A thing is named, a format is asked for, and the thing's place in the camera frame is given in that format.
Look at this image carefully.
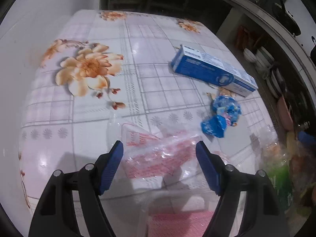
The white ceramic bowl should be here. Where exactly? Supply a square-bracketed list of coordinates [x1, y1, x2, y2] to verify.
[243, 48, 257, 63]

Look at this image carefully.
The stack of bowls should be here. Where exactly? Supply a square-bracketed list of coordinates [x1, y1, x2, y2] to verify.
[256, 47, 274, 70]

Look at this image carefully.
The clear red printed plastic bag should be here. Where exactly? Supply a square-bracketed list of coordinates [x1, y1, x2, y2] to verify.
[107, 118, 206, 181]

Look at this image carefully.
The blue white toothpaste box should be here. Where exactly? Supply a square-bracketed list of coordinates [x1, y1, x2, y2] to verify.
[171, 45, 258, 97]

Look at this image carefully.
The stack of plates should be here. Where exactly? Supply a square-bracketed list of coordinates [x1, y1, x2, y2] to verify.
[266, 68, 287, 99]

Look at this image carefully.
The grey kitchen counter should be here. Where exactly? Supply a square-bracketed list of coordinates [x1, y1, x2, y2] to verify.
[224, 0, 315, 92]

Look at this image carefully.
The clear plastic bottle green label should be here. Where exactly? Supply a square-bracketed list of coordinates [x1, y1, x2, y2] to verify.
[256, 125, 293, 211]

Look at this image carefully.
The black wok pan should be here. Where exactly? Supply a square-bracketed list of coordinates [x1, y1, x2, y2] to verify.
[272, 0, 301, 36]

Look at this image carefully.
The floral plastic tablecloth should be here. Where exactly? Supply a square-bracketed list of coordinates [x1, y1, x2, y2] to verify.
[19, 10, 268, 236]

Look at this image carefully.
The pink plastic basin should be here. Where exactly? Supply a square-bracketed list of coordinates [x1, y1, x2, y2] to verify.
[276, 96, 293, 131]

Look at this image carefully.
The blue snack wrapper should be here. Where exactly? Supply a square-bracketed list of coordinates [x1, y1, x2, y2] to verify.
[201, 95, 242, 138]

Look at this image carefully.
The pink plastic stool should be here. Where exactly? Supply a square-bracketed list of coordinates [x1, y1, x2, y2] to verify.
[145, 194, 218, 237]

